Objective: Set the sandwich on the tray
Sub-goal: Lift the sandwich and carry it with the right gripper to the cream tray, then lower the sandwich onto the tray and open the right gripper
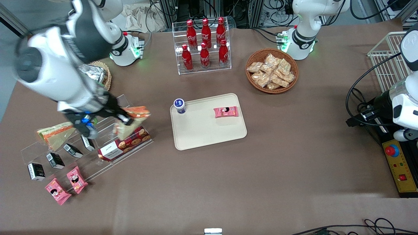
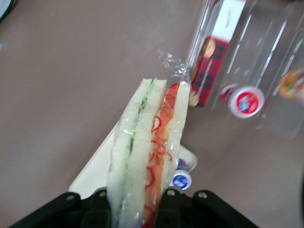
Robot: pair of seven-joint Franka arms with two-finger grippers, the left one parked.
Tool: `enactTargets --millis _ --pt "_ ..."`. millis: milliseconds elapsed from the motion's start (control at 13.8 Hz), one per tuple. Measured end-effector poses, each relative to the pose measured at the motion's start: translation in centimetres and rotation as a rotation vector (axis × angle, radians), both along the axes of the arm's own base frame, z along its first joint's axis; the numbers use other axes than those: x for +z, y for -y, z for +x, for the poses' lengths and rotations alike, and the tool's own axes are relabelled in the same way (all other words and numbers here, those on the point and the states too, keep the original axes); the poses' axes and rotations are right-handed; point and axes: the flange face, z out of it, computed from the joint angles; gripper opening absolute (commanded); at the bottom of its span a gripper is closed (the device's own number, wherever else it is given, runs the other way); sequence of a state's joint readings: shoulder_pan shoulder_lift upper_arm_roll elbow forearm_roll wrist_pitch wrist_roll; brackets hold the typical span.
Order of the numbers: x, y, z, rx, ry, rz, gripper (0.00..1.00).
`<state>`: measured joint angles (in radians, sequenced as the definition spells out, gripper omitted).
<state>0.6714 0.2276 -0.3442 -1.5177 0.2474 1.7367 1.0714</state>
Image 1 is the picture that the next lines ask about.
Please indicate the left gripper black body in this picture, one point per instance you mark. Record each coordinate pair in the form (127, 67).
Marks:
(378, 103)

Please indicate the small black drink carton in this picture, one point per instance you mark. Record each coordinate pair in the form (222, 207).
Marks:
(88, 143)
(36, 171)
(72, 150)
(55, 160)

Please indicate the small brown wicker basket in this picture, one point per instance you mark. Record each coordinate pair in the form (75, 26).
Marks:
(107, 76)

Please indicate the grey aluminium profile bar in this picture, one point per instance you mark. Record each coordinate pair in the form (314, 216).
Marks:
(13, 18)

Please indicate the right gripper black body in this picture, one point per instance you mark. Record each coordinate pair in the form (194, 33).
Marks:
(110, 106)

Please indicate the red emergency stop button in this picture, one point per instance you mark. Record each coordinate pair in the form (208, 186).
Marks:
(391, 150)

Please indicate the red cola bottle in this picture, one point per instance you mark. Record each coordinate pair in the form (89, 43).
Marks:
(204, 57)
(223, 54)
(187, 58)
(221, 29)
(206, 31)
(191, 32)

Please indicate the triangular sandwich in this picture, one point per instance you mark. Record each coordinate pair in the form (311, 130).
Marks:
(55, 135)
(134, 122)

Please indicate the small blue-capped bottle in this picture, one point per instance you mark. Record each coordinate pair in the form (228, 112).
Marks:
(179, 105)

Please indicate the beige plastic serving tray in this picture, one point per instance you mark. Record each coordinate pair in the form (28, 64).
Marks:
(209, 130)

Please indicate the round brown wicker basket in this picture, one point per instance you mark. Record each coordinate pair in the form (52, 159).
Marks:
(290, 88)

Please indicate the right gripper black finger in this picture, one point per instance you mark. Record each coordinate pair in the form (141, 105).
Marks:
(126, 119)

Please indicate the clear-wrapped rice cracker pack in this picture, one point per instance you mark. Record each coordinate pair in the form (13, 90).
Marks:
(267, 69)
(272, 60)
(272, 86)
(284, 66)
(289, 77)
(260, 79)
(254, 67)
(280, 81)

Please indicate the clear acrylic bottle rack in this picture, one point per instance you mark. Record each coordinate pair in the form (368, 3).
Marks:
(202, 70)

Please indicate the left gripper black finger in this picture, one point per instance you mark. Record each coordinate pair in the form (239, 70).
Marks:
(352, 122)

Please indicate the black control box yellow panel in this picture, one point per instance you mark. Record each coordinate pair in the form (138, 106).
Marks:
(403, 169)

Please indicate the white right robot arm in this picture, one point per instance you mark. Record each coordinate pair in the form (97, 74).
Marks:
(55, 75)

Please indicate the red cookie box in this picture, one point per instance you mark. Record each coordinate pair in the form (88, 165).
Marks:
(127, 147)

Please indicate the small white silver device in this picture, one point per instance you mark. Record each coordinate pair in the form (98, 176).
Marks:
(213, 231)

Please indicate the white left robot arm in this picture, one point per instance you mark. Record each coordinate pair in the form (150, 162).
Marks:
(307, 23)

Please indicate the crumpled white cloth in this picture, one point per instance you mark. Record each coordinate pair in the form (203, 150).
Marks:
(140, 16)

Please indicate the clear acrylic stepped display stand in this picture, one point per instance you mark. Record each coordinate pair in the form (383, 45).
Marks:
(98, 166)

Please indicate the pink snack packet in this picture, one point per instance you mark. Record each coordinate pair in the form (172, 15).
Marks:
(225, 112)
(77, 179)
(57, 191)

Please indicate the aluminium equipment rack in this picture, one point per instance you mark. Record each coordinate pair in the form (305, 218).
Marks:
(228, 9)

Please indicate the silver foil snack bag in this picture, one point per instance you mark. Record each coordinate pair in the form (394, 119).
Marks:
(93, 72)

